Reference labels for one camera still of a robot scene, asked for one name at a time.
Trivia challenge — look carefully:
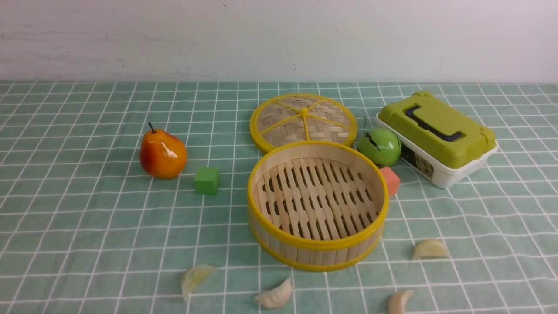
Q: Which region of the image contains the orange cube block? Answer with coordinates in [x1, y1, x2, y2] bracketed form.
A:
[379, 167, 401, 195]

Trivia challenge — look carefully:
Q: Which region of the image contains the white dumpling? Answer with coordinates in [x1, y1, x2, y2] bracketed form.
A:
[388, 290, 415, 314]
[254, 277, 293, 309]

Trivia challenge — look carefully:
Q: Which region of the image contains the orange red pear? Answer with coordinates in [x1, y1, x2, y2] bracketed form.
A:
[139, 123, 187, 180]

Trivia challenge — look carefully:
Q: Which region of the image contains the bamboo steamer tray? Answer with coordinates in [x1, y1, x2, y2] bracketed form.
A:
[247, 141, 389, 272]

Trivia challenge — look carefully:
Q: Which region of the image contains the green lidded white box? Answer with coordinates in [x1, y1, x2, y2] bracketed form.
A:
[375, 91, 500, 189]

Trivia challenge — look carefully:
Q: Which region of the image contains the bamboo steamer lid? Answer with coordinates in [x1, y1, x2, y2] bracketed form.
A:
[249, 93, 357, 154]

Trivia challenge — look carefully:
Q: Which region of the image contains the pale green dumpling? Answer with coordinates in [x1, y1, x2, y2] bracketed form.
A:
[181, 264, 217, 303]

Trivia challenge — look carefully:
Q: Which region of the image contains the green cube block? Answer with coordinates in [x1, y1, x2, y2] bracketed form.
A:
[194, 167, 221, 195]

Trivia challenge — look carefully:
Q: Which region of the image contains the green apple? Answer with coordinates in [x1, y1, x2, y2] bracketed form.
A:
[356, 117, 402, 168]

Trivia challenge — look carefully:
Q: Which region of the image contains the pale yellow dumpling right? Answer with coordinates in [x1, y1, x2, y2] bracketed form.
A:
[411, 239, 450, 260]

